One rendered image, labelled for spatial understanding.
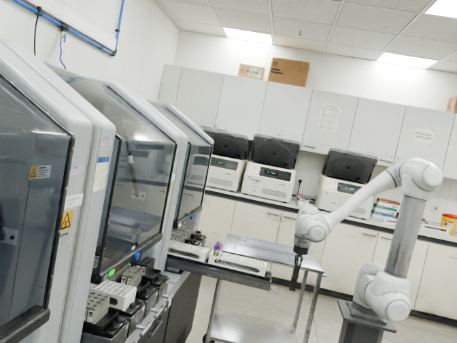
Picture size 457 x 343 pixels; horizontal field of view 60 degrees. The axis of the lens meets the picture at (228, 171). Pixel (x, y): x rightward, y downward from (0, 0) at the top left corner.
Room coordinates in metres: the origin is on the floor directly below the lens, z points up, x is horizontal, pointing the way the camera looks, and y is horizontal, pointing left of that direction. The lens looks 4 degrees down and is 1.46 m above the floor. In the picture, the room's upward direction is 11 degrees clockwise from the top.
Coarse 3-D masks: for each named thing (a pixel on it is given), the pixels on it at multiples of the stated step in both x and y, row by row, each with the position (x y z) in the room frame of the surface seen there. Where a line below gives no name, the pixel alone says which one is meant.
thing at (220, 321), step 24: (240, 240) 2.60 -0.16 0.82; (288, 264) 2.27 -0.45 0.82; (312, 264) 2.35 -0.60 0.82; (216, 288) 2.29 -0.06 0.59; (216, 312) 2.65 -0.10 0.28; (312, 312) 2.26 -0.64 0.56; (216, 336) 2.32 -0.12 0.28; (240, 336) 2.38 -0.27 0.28; (264, 336) 2.44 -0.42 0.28; (288, 336) 2.51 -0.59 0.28
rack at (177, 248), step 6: (174, 246) 2.02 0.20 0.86; (180, 246) 2.04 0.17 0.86; (186, 246) 2.07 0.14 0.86; (192, 246) 2.09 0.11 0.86; (198, 246) 2.10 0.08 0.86; (168, 252) 2.03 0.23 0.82; (174, 252) 2.08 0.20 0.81; (180, 252) 2.12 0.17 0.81; (186, 252) 2.11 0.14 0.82; (192, 252) 2.01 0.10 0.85; (198, 252) 2.01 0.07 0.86; (204, 252) 2.01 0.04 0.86; (186, 258) 2.01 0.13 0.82; (192, 258) 2.01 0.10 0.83; (198, 258) 2.08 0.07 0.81; (204, 258) 2.00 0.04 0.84
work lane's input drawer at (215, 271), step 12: (168, 264) 2.01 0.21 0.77; (180, 264) 2.00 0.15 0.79; (192, 264) 1.99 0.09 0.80; (204, 264) 1.99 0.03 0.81; (216, 276) 1.97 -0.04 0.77; (228, 276) 1.97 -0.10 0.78; (240, 276) 1.96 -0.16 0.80; (252, 276) 1.96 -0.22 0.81; (264, 288) 1.94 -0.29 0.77; (276, 288) 2.01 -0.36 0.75
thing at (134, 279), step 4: (140, 268) 1.57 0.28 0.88; (136, 272) 1.52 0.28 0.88; (140, 272) 1.55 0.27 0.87; (132, 276) 1.47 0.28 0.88; (136, 276) 1.51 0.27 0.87; (140, 276) 1.56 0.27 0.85; (128, 280) 1.47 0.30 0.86; (132, 280) 1.47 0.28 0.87; (136, 280) 1.52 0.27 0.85; (140, 280) 1.57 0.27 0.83; (128, 284) 1.47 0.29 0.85; (132, 284) 1.47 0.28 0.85; (136, 284) 1.52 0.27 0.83
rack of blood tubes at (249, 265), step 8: (216, 256) 1.99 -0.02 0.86; (224, 256) 2.03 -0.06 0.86; (232, 256) 2.06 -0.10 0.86; (240, 256) 2.08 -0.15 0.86; (216, 264) 1.99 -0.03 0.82; (224, 264) 2.00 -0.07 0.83; (232, 264) 2.04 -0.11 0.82; (240, 264) 2.08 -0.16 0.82; (248, 264) 1.97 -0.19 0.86; (256, 264) 1.99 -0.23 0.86; (264, 264) 2.02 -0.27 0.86; (248, 272) 1.97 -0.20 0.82; (256, 272) 2.03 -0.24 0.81; (264, 272) 1.96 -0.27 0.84
